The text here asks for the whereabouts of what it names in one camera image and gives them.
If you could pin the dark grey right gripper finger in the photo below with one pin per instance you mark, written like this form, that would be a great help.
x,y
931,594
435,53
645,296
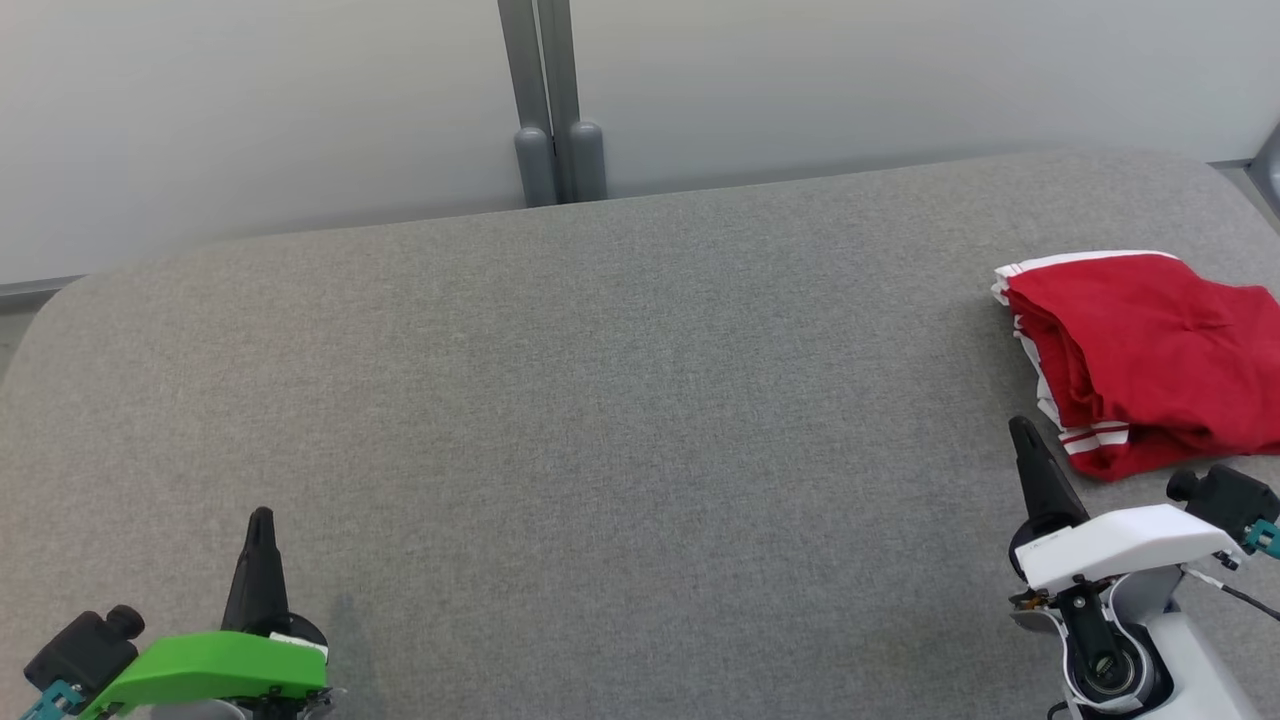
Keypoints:
x,y
1045,485

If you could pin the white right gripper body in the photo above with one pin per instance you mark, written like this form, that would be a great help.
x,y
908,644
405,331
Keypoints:
x,y
1130,545

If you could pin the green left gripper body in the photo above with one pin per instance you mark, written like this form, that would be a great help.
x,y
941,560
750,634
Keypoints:
x,y
210,670

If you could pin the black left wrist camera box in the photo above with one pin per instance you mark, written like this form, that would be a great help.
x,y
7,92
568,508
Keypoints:
x,y
85,650

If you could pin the red shorts with white trim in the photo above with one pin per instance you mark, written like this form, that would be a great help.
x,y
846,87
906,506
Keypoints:
x,y
1150,320

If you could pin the red Bulls basketball jersey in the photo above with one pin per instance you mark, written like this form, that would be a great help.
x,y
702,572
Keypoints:
x,y
1140,460

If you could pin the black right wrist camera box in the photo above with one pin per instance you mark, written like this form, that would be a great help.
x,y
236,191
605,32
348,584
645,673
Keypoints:
x,y
1225,500

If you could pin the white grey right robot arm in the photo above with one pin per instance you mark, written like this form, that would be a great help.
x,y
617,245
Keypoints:
x,y
1150,650

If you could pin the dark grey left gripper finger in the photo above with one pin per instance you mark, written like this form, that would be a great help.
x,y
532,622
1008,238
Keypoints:
x,y
258,580

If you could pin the grey partition post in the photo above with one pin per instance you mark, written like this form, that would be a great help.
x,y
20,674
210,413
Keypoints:
x,y
580,100
525,90

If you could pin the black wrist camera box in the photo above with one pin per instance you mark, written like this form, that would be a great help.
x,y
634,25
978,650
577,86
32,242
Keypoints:
x,y
1225,500
85,650

